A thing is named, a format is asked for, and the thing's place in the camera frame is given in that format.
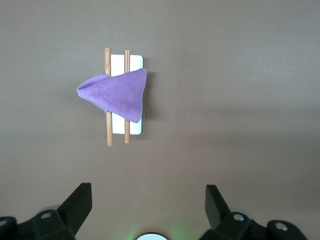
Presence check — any purple towel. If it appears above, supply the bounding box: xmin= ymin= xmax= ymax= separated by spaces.
xmin=75 ymin=67 xmax=148 ymax=125

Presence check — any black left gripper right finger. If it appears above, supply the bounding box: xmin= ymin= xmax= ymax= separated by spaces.
xmin=201 ymin=184 xmax=309 ymax=240

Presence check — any brown table cover mat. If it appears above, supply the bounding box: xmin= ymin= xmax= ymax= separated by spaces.
xmin=0 ymin=0 xmax=320 ymax=240

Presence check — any wooden chopsticks pair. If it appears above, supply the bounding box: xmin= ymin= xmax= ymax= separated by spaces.
xmin=104 ymin=47 xmax=115 ymax=147

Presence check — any wooden rack rod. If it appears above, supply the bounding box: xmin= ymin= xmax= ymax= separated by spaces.
xmin=123 ymin=49 xmax=132 ymax=145

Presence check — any white rack base plate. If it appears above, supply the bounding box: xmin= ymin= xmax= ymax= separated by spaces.
xmin=110 ymin=53 xmax=145 ymax=136

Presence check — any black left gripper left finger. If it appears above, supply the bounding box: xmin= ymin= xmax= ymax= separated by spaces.
xmin=0 ymin=182 xmax=93 ymax=240

